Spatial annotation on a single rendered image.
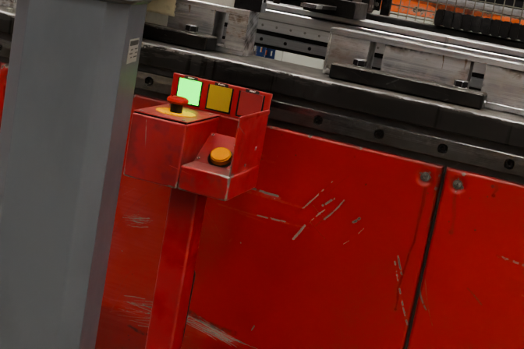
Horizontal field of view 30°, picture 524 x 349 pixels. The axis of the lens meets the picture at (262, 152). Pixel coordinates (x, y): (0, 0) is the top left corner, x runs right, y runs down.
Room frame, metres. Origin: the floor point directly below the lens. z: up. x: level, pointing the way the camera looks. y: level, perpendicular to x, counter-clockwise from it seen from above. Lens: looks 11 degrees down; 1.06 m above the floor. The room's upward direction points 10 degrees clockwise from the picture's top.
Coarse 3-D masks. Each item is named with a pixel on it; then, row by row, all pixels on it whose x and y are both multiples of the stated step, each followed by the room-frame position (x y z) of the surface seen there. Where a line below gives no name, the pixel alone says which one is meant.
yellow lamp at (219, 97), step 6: (210, 84) 1.81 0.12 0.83; (210, 90) 1.81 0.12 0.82; (216, 90) 1.81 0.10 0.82; (222, 90) 1.80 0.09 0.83; (228, 90) 1.80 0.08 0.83; (210, 96) 1.81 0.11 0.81; (216, 96) 1.81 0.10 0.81; (222, 96) 1.80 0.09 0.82; (228, 96) 1.80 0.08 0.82; (210, 102) 1.81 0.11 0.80; (216, 102) 1.81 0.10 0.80; (222, 102) 1.80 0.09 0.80; (228, 102) 1.80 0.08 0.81; (216, 108) 1.81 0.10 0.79; (222, 108) 1.80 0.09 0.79; (228, 108) 1.80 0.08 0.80
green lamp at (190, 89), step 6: (180, 78) 1.83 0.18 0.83; (180, 84) 1.83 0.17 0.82; (186, 84) 1.83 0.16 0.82; (192, 84) 1.82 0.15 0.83; (198, 84) 1.82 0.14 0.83; (180, 90) 1.83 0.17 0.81; (186, 90) 1.82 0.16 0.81; (192, 90) 1.82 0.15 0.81; (198, 90) 1.82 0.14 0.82; (186, 96) 1.82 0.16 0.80; (192, 96) 1.82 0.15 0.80; (198, 96) 1.82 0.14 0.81; (192, 102) 1.82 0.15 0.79; (198, 102) 1.82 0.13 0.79
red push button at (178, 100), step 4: (172, 96) 1.74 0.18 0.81; (176, 96) 1.74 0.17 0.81; (180, 96) 1.75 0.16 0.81; (168, 100) 1.73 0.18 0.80; (172, 100) 1.72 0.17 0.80; (176, 100) 1.72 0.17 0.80; (180, 100) 1.72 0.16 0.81; (184, 100) 1.73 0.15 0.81; (188, 100) 1.74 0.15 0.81; (172, 104) 1.73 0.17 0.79; (176, 104) 1.73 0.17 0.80; (180, 104) 1.72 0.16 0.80; (184, 104) 1.73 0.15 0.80; (172, 108) 1.73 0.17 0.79; (176, 108) 1.73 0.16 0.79; (180, 108) 1.73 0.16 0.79; (176, 112) 1.73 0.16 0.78; (180, 112) 1.73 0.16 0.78
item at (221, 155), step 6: (216, 150) 1.72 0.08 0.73; (222, 150) 1.72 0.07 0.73; (228, 150) 1.72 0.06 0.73; (210, 156) 1.71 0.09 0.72; (216, 156) 1.70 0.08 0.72; (222, 156) 1.70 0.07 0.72; (228, 156) 1.71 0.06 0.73; (216, 162) 1.70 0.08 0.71; (222, 162) 1.70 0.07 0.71; (228, 162) 1.71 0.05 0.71
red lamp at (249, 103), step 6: (240, 96) 1.79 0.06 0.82; (246, 96) 1.79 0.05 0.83; (252, 96) 1.79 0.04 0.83; (258, 96) 1.78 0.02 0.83; (240, 102) 1.79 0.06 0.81; (246, 102) 1.79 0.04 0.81; (252, 102) 1.79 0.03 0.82; (258, 102) 1.78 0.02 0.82; (240, 108) 1.79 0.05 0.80; (246, 108) 1.79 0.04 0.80; (252, 108) 1.79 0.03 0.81; (258, 108) 1.78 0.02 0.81; (240, 114) 1.79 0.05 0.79; (246, 114) 1.79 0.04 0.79
